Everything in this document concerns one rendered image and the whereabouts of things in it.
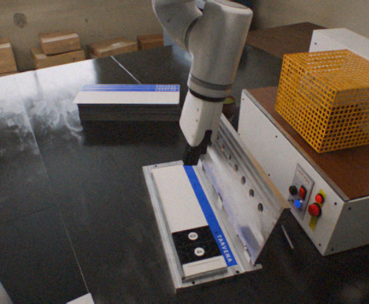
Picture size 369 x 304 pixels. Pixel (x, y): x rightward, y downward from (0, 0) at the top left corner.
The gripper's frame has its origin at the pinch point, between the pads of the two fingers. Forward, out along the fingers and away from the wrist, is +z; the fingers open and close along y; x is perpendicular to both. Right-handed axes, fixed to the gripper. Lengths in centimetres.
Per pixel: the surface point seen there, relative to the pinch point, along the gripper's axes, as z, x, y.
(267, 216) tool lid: 7.5, 15.9, 11.9
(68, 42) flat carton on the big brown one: 79, -29, -321
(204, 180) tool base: 20.6, 13.5, -16.5
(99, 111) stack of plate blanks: 25, -14, -65
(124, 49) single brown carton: 83, 33, -333
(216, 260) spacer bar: 20.9, 7.2, 11.9
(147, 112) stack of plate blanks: 21, 4, -60
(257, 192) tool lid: 6.1, 15.9, 5.6
